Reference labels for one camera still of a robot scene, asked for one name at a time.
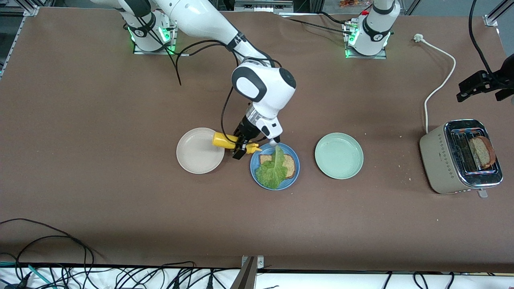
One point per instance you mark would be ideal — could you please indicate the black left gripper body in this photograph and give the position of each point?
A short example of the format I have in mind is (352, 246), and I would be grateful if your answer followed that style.
(496, 78)

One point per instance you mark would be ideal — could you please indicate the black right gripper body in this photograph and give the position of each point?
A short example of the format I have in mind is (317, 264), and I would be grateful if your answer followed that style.
(247, 129)

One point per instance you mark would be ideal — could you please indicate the yellow squeeze bottle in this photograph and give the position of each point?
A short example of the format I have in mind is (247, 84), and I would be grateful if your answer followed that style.
(221, 139)

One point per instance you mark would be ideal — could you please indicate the green lettuce leaf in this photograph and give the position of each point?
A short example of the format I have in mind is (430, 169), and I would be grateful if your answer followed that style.
(273, 172)

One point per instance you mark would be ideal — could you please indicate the brown bread slice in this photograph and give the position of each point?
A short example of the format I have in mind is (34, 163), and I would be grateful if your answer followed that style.
(482, 152)
(290, 166)

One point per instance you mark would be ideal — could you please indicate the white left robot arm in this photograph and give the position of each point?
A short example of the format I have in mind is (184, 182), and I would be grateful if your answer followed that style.
(375, 28)

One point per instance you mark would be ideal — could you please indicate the beige round plate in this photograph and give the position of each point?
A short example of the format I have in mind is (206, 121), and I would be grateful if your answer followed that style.
(196, 154)

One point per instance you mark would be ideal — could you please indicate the blue round plate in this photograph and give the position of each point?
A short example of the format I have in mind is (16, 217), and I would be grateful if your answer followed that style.
(287, 184)

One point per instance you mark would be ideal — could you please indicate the green round plate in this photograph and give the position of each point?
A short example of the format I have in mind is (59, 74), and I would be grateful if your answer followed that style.
(339, 155)

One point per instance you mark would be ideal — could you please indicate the beige metal toaster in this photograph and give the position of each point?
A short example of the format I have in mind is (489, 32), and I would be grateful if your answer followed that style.
(439, 160)

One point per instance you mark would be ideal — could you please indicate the grey metal box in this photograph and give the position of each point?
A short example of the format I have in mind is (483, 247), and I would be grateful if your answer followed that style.
(263, 6)

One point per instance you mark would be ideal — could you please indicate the orange snack bag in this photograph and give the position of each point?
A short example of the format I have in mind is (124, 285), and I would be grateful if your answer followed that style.
(349, 3)

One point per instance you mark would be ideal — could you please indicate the aluminium frame profile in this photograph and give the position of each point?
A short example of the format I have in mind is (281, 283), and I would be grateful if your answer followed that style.
(30, 9)
(490, 20)

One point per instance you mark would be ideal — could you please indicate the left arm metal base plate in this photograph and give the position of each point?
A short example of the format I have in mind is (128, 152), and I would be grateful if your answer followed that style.
(367, 57)

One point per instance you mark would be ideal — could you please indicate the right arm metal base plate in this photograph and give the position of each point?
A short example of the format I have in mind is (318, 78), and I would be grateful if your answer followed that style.
(152, 52)

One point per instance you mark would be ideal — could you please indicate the grey metal table bracket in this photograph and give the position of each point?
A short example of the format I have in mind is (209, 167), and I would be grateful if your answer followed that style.
(247, 277)

